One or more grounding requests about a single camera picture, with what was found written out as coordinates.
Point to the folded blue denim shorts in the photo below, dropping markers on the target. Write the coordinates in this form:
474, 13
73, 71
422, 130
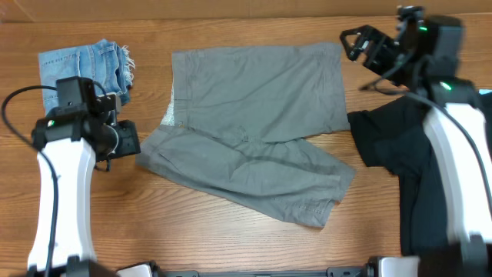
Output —
105, 62

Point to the grey shorts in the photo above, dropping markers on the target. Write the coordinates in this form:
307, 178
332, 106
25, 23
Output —
239, 124

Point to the light blue cloth piece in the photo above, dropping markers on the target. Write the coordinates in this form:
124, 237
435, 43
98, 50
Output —
484, 91

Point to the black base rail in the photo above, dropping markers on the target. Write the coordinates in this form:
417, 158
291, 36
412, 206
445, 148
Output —
329, 272

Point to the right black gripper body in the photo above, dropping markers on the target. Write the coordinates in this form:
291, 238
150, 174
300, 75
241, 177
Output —
373, 47

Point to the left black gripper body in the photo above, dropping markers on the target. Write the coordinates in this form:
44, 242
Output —
122, 141

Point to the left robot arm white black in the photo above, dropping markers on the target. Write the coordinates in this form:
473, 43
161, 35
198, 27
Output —
70, 141

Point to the black t-shirt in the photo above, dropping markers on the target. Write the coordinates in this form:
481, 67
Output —
392, 136

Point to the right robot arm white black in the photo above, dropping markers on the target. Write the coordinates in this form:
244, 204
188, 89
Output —
422, 62

